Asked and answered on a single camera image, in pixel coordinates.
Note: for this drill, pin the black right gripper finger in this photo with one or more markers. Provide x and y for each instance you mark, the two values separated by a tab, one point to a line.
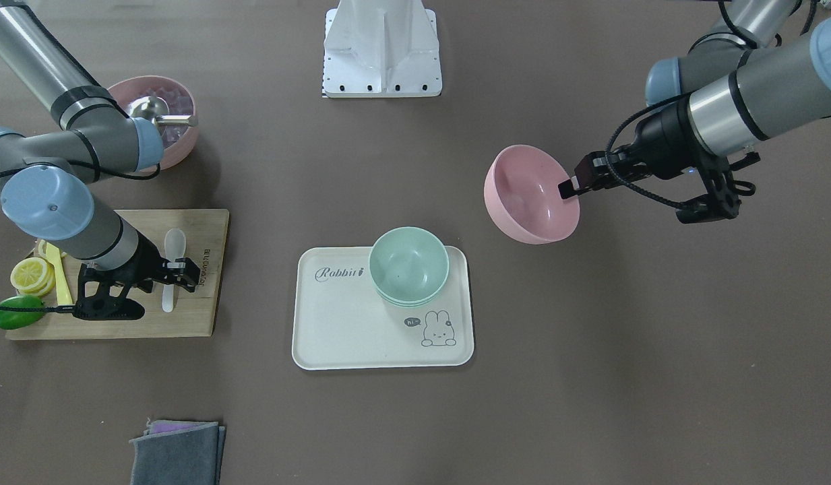
182	266
187	281

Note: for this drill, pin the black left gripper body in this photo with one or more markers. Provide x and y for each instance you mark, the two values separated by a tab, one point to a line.
660	143

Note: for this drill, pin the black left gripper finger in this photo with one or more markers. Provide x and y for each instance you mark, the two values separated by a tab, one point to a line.
601	166
578	185

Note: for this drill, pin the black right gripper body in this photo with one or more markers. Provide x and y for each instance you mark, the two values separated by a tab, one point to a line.
140	265

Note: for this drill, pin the white spoon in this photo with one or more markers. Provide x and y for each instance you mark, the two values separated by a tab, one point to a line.
174	248

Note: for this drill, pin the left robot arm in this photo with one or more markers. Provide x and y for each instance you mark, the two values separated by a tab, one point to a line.
706	111

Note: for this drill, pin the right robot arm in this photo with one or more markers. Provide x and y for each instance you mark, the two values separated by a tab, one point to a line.
44	179

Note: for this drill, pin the pink bowl with ice cubes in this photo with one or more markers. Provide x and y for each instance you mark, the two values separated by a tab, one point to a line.
133	96

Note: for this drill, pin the green bowl stack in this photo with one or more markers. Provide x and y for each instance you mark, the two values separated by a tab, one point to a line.
408	266

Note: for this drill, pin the wooden cutting board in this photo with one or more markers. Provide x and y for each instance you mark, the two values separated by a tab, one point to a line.
194	312

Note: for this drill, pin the lemon slice behind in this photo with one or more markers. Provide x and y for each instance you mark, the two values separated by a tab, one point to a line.
46	284

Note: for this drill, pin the lemon slice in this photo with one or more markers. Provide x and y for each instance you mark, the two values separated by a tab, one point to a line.
27	273
46	284

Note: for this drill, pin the green lime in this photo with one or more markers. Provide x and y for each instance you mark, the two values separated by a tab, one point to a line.
22	311

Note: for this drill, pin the metal ladle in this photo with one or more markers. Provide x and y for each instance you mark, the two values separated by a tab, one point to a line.
155	110

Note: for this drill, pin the cream rabbit tray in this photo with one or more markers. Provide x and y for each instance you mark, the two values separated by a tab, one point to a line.
341	322

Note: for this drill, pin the grey folded cloth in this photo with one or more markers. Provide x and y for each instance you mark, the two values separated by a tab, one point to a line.
178	452

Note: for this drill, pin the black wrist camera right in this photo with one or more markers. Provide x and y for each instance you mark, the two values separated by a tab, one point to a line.
102	295

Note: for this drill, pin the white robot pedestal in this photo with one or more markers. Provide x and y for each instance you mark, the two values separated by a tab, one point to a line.
381	49

